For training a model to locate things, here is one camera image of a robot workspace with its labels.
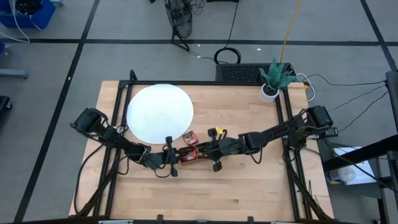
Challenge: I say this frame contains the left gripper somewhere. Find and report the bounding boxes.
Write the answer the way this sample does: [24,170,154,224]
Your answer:
[136,136,183,170]

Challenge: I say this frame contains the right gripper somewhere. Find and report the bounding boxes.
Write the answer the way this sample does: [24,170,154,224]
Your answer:
[196,127,250,163]

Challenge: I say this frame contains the black computer case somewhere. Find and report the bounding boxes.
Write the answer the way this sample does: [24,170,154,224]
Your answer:
[215,62,295,83]

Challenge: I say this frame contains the green snake plant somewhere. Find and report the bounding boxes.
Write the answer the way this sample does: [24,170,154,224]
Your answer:
[259,57,297,93]

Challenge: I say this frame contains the black power adapter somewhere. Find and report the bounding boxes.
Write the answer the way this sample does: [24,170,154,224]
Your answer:
[323,126,340,139]

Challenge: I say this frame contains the black floor fan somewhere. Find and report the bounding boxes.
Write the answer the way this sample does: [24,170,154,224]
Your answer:
[164,0,194,52]

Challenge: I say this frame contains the white plastic bottle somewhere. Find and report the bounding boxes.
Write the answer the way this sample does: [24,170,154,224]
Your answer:
[325,166,357,185]

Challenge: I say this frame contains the white paper sheets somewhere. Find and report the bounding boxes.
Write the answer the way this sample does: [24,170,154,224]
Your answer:
[331,145,379,187]

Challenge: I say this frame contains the gray metal bar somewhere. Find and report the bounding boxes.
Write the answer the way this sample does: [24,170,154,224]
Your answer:
[0,68,29,80]

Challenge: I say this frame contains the blue plastic bin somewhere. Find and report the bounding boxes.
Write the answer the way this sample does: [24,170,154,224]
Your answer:
[0,0,57,30]

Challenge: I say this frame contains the black aluminium table frame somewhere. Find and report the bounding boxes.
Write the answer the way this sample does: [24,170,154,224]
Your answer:
[68,69,335,224]

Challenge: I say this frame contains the coiled black cable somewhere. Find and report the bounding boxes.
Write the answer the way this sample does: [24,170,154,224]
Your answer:
[213,46,243,65]

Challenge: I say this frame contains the yellow hanging cable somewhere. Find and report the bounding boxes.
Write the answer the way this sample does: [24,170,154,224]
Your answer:
[279,0,303,63]

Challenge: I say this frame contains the black desk frame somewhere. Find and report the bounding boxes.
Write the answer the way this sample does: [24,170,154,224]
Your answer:
[322,70,398,224]

